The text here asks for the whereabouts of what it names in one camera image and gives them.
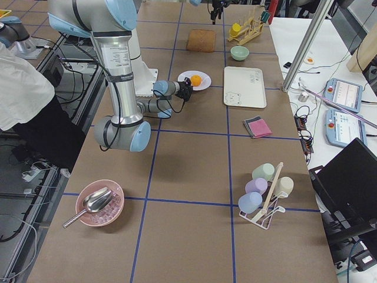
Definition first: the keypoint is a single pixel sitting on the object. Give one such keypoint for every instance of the fried egg toy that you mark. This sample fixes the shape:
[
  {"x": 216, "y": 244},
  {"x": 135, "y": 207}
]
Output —
[{"x": 309, "y": 60}]

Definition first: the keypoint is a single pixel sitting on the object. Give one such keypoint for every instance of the dark green mug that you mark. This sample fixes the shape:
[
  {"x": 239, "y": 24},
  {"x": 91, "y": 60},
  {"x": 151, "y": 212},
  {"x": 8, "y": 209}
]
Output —
[{"x": 264, "y": 16}]

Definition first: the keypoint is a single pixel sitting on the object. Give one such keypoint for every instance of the wooden cutting board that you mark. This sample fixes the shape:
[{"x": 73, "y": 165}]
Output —
[{"x": 201, "y": 40}]

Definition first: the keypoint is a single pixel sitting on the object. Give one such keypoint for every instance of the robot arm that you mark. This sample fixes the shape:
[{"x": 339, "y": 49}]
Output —
[
  {"x": 134, "y": 89},
  {"x": 198, "y": 2}
]

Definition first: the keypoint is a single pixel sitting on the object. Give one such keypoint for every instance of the green bowl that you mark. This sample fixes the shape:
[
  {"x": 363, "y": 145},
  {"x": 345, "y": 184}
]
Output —
[{"x": 239, "y": 53}]

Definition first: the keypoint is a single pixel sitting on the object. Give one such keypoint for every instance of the black small device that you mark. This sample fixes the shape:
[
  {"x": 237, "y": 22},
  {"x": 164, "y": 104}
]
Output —
[{"x": 287, "y": 65}]

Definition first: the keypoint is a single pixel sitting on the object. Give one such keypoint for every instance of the yellow mug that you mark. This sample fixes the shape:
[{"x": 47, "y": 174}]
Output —
[{"x": 235, "y": 30}]

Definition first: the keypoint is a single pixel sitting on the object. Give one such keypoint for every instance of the wooden drying rack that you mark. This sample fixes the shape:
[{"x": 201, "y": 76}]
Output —
[{"x": 251, "y": 27}]

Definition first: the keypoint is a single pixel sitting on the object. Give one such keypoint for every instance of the metal scoop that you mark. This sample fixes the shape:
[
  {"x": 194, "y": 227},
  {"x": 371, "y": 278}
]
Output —
[{"x": 93, "y": 203}]

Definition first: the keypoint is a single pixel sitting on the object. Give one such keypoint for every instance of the standing person white shirt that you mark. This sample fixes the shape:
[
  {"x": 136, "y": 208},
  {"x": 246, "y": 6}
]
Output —
[{"x": 30, "y": 107}]

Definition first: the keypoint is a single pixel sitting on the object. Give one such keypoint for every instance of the purple cup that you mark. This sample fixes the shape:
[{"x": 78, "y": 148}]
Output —
[{"x": 258, "y": 185}]

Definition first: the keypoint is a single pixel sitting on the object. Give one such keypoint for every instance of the pink bowl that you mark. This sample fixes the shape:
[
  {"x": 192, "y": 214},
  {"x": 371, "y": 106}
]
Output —
[{"x": 106, "y": 209}]

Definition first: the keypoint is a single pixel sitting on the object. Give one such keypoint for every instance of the orange fruit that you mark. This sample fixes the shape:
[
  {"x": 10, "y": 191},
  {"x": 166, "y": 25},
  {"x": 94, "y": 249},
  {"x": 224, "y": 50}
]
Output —
[{"x": 195, "y": 80}]

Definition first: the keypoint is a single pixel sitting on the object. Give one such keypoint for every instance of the green cup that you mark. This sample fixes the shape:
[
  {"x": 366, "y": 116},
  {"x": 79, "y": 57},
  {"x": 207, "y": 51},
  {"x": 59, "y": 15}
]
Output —
[{"x": 265, "y": 171}]

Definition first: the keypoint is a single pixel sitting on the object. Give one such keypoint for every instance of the red cylinder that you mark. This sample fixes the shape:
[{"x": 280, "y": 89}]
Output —
[{"x": 272, "y": 8}]

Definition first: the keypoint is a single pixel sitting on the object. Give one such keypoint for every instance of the blue teach pendant far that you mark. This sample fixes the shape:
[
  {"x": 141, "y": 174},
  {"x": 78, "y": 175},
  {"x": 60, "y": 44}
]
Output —
[{"x": 345, "y": 94}]

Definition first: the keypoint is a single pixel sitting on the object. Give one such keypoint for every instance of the pink cloth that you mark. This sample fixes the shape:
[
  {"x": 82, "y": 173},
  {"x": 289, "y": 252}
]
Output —
[{"x": 264, "y": 129}]

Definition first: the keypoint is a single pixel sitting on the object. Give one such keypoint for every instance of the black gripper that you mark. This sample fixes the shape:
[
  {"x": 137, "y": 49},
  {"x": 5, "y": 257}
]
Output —
[
  {"x": 216, "y": 9},
  {"x": 184, "y": 87}
]

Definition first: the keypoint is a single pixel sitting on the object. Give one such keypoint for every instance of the black laptop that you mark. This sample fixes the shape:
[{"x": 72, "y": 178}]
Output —
[{"x": 346, "y": 185}]

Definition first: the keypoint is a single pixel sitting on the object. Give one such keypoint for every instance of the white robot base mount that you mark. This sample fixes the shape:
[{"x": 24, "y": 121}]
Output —
[{"x": 144, "y": 77}]

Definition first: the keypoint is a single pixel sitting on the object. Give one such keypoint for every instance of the cream bear tray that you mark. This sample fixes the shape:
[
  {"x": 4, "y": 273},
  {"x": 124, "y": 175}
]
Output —
[{"x": 244, "y": 87}]

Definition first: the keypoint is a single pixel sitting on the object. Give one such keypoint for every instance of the blue teach pendant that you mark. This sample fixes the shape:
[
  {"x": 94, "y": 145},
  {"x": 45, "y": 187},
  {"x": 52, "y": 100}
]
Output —
[
  {"x": 345, "y": 94},
  {"x": 342, "y": 128}
]

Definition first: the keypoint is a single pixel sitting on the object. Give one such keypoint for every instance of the beige cup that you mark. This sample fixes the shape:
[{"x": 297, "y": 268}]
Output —
[{"x": 284, "y": 184}]

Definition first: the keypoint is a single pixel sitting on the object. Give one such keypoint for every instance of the blue teach pendant near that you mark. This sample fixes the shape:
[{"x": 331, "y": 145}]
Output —
[{"x": 342, "y": 128}]

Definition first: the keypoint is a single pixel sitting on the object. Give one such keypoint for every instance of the aluminium frame post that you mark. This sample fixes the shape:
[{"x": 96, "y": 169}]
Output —
[{"x": 313, "y": 29}]

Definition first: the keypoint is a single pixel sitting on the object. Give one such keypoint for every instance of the blue cup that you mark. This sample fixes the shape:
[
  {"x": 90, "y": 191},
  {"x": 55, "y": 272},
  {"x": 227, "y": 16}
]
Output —
[{"x": 249, "y": 202}]

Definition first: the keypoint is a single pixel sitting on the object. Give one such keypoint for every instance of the white cup rack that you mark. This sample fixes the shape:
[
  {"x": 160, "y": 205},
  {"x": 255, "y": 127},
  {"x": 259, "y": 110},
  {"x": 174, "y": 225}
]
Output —
[{"x": 262, "y": 216}]

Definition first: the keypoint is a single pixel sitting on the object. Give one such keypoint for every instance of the white round plate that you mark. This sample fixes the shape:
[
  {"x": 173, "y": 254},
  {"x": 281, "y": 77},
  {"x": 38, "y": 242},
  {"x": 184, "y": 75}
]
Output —
[{"x": 206, "y": 80}]

